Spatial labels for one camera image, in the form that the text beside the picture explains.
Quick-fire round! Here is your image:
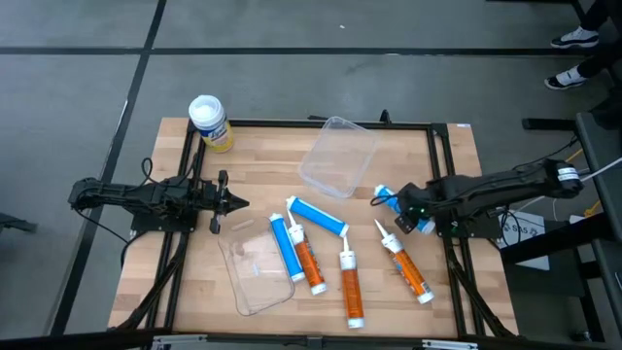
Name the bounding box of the grey desk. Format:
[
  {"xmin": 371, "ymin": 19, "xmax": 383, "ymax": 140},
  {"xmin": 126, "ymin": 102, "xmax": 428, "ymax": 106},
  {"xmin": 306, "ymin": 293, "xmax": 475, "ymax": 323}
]
[{"xmin": 575, "ymin": 110, "xmax": 622, "ymax": 341}]

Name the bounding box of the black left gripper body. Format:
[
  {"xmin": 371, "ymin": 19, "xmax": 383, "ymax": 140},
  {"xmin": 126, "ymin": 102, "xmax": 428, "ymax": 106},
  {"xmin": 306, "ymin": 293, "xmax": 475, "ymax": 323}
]
[{"xmin": 193, "ymin": 169, "xmax": 230, "ymax": 235}]

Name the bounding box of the black aluminium frame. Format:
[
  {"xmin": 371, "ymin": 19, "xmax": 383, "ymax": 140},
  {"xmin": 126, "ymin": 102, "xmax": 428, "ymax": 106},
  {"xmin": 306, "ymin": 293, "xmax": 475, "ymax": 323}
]
[{"xmin": 111, "ymin": 118, "xmax": 516, "ymax": 349}]

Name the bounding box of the orange silicone tube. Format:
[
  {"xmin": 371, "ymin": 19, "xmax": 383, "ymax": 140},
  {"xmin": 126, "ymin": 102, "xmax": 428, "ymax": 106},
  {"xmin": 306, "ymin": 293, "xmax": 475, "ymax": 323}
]
[
  {"xmin": 338, "ymin": 235, "xmax": 365, "ymax": 330},
  {"xmin": 372, "ymin": 218, "xmax": 435, "ymax": 306},
  {"xmin": 286, "ymin": 209, "xmax": 328, "ymax": 297}
]

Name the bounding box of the silver corner bracket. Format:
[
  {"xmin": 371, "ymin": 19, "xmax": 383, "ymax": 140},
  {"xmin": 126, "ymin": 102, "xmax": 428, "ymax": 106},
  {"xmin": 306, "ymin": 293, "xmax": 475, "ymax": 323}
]
[
  {"xmin": 421, "ymin": 338, "xmax": 478, "ymax": 350},
  {"xmin": 153, "ymin": 333, "xmax": 208, "ymax": 350}
]

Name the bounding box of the frosted plastic bin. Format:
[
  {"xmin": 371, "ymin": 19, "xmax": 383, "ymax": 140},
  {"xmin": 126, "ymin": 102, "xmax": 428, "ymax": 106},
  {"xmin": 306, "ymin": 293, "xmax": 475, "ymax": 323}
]
[{"xmin": 297, "ymin": 115, "xmax": 381, "ymax": 199}]

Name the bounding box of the white paper sign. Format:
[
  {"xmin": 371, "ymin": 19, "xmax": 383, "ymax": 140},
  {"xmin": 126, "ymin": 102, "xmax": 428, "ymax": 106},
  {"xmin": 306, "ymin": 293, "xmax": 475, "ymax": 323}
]
[{"xmin": 500, "ymin": 208, "xmax": 551, "ymax": 271}]

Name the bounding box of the person's leg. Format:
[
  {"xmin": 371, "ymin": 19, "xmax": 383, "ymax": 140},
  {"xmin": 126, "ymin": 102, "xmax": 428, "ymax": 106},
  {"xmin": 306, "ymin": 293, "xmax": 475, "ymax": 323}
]
[
  {"xmin": 576, "ymin": 43, "xmax": 622, "ymax": 79},
  {"xmin": 580, "ymin": 0, "xmax": 614, "ymax": 33}
]

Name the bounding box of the person's shoe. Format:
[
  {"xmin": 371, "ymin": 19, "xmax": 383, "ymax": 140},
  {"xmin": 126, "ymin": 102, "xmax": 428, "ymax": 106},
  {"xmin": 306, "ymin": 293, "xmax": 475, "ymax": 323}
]
[
  {"xmin": 549, "ymin": 26, "xmax": 601, "ymax": 50},
  {"xmin": 543, "ymin": 65, "xmax": 588, "ymax": 91}
]

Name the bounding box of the blue sealant tube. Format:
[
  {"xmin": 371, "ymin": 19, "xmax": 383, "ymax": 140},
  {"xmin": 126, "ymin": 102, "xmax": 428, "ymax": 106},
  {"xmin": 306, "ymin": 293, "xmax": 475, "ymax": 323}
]
[
  {"xmin": 285, "ymin": 194, "xmax": 351, "ymax": 238},
  {"xmin": 372, "ymin": 183, "xmax": 437, "ymax": 236},
  {"xmin": 268, "ymin": 212, "xmax": 306, "ymax": 284}
]

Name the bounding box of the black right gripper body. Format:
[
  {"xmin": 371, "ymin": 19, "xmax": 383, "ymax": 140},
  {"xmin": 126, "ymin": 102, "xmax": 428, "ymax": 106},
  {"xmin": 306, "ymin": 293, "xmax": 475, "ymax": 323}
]
[{"xmin": 394, "ymin": 180, "xmax": 436, "ymax": 235}]

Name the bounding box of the clear plastic bin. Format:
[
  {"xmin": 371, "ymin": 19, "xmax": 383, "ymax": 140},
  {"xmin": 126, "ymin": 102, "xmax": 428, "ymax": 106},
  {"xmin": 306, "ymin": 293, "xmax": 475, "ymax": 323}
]
[{"xmin": 217, "ymin": 217, "xmax": 296, "ymax": 317}]

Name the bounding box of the yellow Lysol wipes canister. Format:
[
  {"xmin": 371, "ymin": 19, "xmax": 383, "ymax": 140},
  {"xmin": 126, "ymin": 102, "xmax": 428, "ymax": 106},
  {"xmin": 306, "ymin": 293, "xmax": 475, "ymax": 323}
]
[{"xmin": 188, "ymin": 94, "xmax": 235, "ymax": 155}]

